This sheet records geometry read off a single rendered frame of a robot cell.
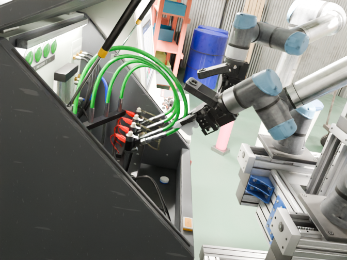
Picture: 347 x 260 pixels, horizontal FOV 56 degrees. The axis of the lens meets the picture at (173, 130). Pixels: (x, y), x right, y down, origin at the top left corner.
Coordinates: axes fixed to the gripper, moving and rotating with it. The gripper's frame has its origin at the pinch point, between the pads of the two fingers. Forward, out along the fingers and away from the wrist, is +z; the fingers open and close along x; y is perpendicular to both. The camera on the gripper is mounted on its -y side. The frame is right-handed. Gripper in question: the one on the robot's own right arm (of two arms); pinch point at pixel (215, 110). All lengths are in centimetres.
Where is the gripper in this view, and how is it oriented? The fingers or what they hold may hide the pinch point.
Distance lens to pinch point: 125.4
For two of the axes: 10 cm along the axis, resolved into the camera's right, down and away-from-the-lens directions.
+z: -2.0, 8.9, 4.0
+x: 0.3, -4.1, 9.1
